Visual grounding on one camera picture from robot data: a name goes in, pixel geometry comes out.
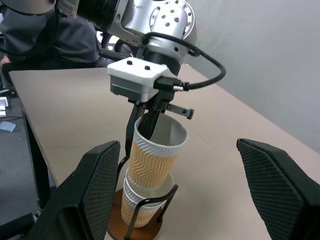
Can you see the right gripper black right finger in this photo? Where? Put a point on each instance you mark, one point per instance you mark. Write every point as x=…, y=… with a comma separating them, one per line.
x=280, y=190

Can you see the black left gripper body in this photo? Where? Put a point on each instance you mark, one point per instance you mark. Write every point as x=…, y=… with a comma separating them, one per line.
x=162, y=100

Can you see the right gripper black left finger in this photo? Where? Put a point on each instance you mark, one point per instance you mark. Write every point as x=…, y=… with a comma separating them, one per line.
x=87, y=190

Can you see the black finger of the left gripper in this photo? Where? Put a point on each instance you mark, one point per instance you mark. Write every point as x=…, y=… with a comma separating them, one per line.
x=150, y=125
x=131, y=125

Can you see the small white box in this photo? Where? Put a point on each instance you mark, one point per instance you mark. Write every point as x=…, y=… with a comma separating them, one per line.
x=3, y=105

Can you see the blue flat pad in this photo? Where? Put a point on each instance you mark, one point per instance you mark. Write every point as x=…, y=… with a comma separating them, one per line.
x=7, y=127

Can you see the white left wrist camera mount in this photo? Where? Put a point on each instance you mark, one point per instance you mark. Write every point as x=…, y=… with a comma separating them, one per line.
x=135, y=72

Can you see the ribbed tan paper cup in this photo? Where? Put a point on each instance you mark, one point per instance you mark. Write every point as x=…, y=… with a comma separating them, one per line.
x=165, y=187
x=147, y=215
x=150, y=165

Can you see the person in dark grey hoodie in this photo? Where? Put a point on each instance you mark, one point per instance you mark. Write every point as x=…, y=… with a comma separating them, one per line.
x=70, y=42

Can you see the black metal table frame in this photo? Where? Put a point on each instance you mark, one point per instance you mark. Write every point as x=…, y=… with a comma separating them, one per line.
x=37, y=162

